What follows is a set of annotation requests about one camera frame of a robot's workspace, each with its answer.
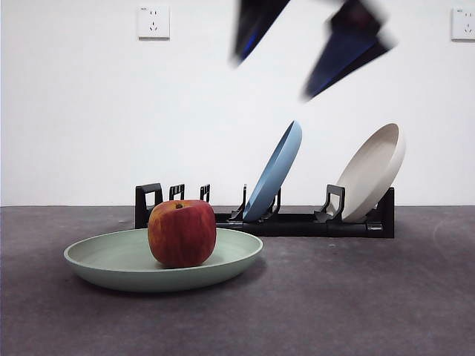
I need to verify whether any red apple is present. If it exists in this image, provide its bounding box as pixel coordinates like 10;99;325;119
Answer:
147;199;217;269

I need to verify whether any green plate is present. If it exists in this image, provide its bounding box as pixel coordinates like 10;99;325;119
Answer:
63;226;265;293

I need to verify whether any cream white plate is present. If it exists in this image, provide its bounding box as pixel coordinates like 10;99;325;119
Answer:
335;122;407;223

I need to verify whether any blue plate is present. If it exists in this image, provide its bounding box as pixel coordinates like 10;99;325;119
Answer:
242;119;303;221

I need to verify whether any black plate rack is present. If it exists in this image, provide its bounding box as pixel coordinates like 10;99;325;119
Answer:
134;182;396;239

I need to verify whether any white wall socket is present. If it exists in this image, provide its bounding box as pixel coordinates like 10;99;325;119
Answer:
450;7;475;42
137;4;172;41

